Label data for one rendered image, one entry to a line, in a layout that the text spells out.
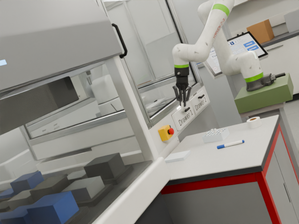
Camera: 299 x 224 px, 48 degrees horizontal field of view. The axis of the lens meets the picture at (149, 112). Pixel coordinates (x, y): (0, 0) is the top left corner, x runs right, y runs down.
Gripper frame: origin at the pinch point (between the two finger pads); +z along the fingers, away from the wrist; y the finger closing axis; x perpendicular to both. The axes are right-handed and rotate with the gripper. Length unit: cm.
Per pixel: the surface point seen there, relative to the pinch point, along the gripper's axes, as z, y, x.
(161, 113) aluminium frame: -2.6, -5.0, -22.6
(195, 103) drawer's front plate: 5.5, -0.6, 24.9
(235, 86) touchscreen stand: 11, 12, 99
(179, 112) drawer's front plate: 3.3, -1.3, -3.2
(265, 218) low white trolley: 23, 62, -68
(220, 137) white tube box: 5.3, 32.7, -30.1
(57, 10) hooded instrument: -65, -3, -102
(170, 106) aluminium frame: -2.5, -5.0, -8.3
